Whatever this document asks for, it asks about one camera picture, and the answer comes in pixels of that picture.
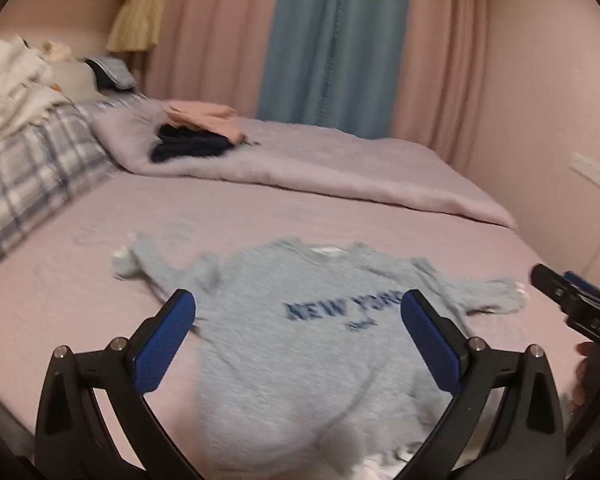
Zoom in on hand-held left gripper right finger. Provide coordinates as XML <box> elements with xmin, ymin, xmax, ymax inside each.
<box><xmin>395</xmin><ymin>288</ymin><xmax>567</xmax><ymax>480</ymax></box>

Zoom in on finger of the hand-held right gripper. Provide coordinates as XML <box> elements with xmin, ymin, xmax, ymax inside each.
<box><xmin>529</xmin><ymin>263</ymin><xmax>583</xmax><ymax>311</ymax></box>
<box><xmin>562</xmin><ymin>270</ymin><xmax>600</xmax><ymax>301</ymax></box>

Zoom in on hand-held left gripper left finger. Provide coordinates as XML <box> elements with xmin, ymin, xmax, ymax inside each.
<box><xmin>34</xmin><ymin>288</ymin><xmax>201</xmax><ymax>480</ymax></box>

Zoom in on grey sweatshirt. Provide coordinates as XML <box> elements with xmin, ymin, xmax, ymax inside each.
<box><xmin>112</xmin><ymin>237</ymin><xmax>530</xmax><ymax>480</ymax></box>

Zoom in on navy folded clothes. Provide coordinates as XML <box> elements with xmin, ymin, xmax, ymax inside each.
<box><xmin>150</xmin><ymin>124</ymin><xmax>231</xmax><ymax>163</ymax></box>

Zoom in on peach folded clothes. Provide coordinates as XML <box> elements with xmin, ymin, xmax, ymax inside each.
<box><xmin>162</xmin><ymin>100</ymin><xmax>248</xmax><ymax>143</ymax></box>

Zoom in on person's right hand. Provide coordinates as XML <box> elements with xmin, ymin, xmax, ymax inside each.
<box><xmin>571</xmin><ymin>341</ymin><xmax>595</xmax><ymax>411</ymax></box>

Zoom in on pink bed sheet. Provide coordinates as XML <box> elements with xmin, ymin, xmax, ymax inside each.
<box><xmin>0</xmin><ymin>165</ymin><xmax>588</xmax><ymax>480</ymax></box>

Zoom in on pink duvet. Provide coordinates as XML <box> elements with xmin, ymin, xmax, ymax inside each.
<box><xmin>87</xmin><ymin>100</ymin><xmax>518</xmax><ymax>231</ymax></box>

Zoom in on pink curtain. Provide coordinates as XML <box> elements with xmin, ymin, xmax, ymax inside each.
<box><xmin>130</xmin><ymin>0</ymin><xmax>288</xmax><ymax>121</ymax></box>
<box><xmin>392</xmin><ymin>0</ymin><xmax>491</xmax><ymax>166</ymax></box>

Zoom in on striped blue pillow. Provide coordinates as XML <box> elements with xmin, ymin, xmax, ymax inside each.
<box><xmin>85</xmin><ymin>56</ymin><xmax>137</xmax><ymax>92</ymax></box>

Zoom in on white cloth pile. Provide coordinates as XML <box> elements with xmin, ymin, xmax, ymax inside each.
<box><xmin>0</xmin><ymin>35</ymin><xmax>61</xmax><ymax>146</ymax></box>

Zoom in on cream soft toy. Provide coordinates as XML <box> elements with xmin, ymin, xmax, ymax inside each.
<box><xmin>41</xmin><ymin>41</ymin><xmax>74</xmax><ymax>64</ymax></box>

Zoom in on blue curtain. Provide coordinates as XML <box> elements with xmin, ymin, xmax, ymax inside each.
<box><xmin>256</xmin><ymin>0</ymin><xmax>413</xmax><ymax>138</ymax></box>

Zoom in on yellow pleated cloth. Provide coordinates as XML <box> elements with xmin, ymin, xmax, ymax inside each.
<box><xmin>105</xmin><ymin>0</ymin><xmax>167</xmax><ymax>53</ymax></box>

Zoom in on white wall outlet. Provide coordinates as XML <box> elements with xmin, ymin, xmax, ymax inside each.
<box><xmin>569</xmin><ymin>152</ymin><xmax>600</xmax><ymax>193</ymax></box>

